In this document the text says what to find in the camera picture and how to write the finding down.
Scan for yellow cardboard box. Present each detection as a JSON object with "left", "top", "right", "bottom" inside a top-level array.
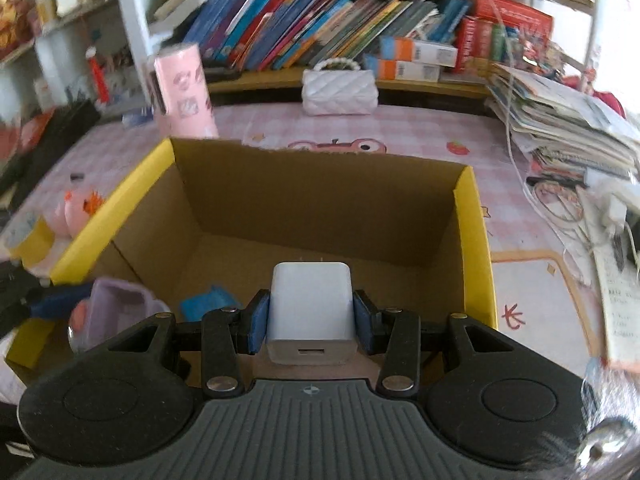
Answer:
[{"left": 4, "top": 136, "right": 499, "bottom": 386}]

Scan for stack of papers and magazines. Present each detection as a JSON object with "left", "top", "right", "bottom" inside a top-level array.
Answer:
[{"left": 487, "top": 64, "right": 639, "bottom": 182}]

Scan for orange white carton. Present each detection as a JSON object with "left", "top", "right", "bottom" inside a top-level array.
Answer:
[
  {"left": 362, "top": 54, "right": 440, "bottom": 82},
  {"left": 380, "top": 36, "right": 458, "bottom": 68}
]

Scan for pink plush chick toy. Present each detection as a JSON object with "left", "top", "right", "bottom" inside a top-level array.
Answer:
[{"left": 44, "top": 186, "right": 105, "bottom": 238}]

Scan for row of leaning books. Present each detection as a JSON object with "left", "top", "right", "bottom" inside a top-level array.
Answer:
[{"left": 178, "top": 0, "right": 471, "bottom": 72}]

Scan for lower orange white carton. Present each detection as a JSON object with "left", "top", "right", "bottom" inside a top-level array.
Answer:
[{"left": 362, "top": 54, "right": 440, "bottom": 82}]

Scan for white quilted handbag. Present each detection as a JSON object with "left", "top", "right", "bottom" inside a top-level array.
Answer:
[{"left": 302, "top": 58, "right": 378, "bottom": 116}]

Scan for red white figurine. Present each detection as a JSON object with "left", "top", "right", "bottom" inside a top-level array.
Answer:
[{"left": 86, "top": 46, "right": 111, "bottom": 104}]

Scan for pink cylindrical container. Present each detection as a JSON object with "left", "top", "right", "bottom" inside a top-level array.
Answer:
[{"left": 149, "top": 44, "right": 219, "bottom": 139}]

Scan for black box on desk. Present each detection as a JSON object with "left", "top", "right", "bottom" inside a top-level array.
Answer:
[{"left": 1, "top": 101, "right": 101, "bottom": 214}]

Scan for upper orange white carton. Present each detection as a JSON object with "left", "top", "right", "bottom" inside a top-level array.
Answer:
[{"left": 380, "top": 36, "right": 458, "bottom": 68}]

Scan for white charging cable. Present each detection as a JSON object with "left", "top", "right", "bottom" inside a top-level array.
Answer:
[{"left": 474, "top": 0, "right": 640, "bottom": 271}]

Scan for white bookshelf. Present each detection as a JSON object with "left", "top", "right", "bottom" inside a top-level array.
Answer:
[{"left": 0, "top": 0, "right": 601, "bottom": 126}]

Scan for blue toy in box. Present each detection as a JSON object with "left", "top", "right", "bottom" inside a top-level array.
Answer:
[{"left": 180, "top": 286, "right": 240, "bottom": 322}]

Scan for red thick books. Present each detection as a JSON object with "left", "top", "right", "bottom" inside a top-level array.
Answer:
[{"left": 454, "top": 0, "right": 554, "bottom": 77}]

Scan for white charger cube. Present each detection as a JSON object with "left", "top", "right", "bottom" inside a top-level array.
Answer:
[{"left": 267, "top": 262, "right": 358, "bottom": 366}]

